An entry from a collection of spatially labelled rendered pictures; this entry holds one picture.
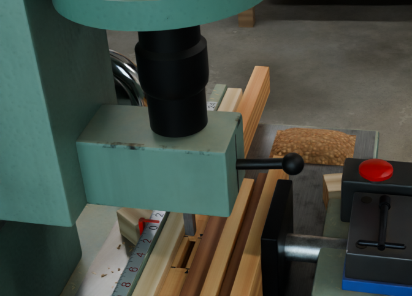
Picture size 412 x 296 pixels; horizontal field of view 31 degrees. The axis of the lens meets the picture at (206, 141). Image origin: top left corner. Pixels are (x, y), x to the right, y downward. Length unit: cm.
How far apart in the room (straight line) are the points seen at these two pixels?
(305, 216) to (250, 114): 17
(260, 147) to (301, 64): 222
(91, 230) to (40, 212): 32
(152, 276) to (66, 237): 23
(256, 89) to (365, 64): 218
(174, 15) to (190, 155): 15
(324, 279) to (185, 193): 14
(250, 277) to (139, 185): 13
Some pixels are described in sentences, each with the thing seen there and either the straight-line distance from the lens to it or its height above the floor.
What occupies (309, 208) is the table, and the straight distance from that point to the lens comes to 83.
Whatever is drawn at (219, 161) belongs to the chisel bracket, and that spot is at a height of 106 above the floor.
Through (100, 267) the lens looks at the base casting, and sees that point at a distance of 93.
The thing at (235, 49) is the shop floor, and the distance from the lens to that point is 329.
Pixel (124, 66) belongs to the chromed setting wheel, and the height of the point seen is 107.
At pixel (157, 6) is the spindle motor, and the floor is 122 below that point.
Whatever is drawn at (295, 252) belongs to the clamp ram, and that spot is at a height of 95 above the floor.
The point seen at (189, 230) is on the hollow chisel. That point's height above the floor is 96.
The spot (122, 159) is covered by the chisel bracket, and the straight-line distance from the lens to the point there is 65.
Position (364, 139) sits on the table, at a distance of 95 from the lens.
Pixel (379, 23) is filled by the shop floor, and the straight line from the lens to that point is 352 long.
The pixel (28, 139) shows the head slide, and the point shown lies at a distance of 63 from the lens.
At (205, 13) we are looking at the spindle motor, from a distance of 52.
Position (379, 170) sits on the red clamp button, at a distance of 67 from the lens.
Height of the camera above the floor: 141
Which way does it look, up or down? 32 degrees down
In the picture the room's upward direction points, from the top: 5 degrees counter-clockwise
